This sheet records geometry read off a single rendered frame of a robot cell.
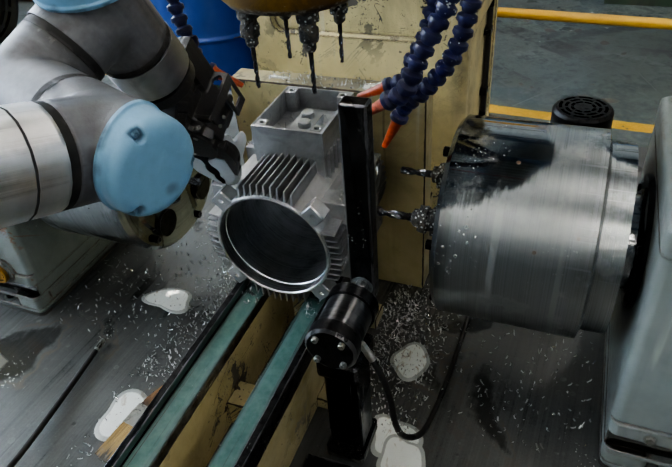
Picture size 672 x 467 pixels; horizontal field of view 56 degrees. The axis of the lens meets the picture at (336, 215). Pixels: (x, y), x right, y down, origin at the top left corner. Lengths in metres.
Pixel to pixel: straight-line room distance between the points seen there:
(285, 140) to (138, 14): 0.30
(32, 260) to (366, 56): 0.62
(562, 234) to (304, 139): 0.33
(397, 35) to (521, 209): 0.40
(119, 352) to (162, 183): 0.63
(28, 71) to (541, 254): 0.50
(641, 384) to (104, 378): 0.72
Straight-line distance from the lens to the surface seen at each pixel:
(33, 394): 1.05
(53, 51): 0.56
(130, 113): 0.44
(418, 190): 0.93
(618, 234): 0.70
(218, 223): 0.83
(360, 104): 0.61
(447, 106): 0.99
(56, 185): 0.43
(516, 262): 0.69
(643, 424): 0.83
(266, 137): 0.82
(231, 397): 0.88
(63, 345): 1.10
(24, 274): 1.13
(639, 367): 0.76
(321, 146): 0.79
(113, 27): 0.57
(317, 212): 0.75
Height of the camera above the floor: 1.52
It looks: 36 degrees down
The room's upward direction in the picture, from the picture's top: 5 degrees counter-clockwise
